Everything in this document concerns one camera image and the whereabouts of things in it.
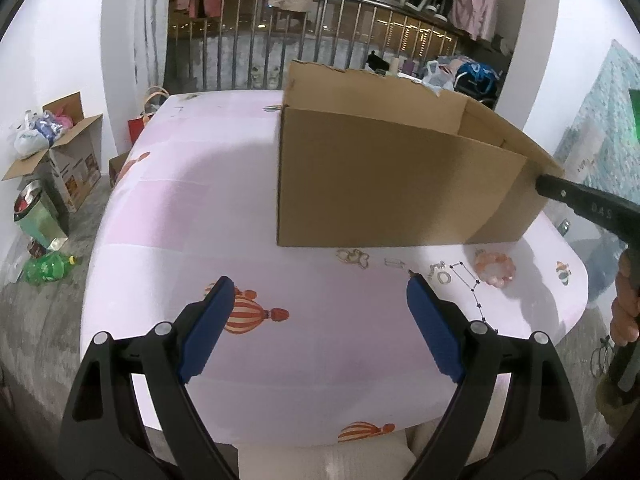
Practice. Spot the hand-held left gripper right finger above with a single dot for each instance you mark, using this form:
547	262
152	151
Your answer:
432	327

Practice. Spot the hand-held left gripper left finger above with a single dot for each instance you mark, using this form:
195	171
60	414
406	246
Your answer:
210	327

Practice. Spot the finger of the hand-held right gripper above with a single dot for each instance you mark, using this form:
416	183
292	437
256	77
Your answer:
595	207

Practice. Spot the gold butterfly hair clip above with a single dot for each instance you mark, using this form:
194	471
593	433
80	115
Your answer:
354	256

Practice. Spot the large brown cardboard box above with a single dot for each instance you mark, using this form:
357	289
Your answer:
390	185

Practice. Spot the person's right hand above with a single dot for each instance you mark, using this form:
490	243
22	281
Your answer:
625	310

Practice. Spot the pink balloon print tablecloth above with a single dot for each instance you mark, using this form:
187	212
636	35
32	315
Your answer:
200	210

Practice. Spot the green plastic bottle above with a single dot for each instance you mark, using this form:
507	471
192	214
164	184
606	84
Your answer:
47	269

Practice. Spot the blue bag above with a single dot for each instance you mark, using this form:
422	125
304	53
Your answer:
477	77

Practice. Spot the small plain cardboard box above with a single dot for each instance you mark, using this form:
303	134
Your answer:
118	167

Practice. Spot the green trash bin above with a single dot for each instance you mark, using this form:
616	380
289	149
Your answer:
42	217

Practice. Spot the clear plastic bag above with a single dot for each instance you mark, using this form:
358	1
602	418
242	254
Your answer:
436	76

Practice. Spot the open cardboard box with print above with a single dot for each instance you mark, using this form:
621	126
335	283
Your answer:
75	165

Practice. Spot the red gift bag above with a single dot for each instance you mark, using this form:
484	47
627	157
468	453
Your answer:
137	127

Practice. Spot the hanging pink shirt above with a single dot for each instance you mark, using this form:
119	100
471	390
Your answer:
475	2

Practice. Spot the white plastic bag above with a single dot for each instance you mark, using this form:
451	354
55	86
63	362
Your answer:
29	140

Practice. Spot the metal balcony railing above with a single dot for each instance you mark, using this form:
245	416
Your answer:
320	35

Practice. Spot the teal printed wall cloth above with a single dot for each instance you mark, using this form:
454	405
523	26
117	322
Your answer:
607	135

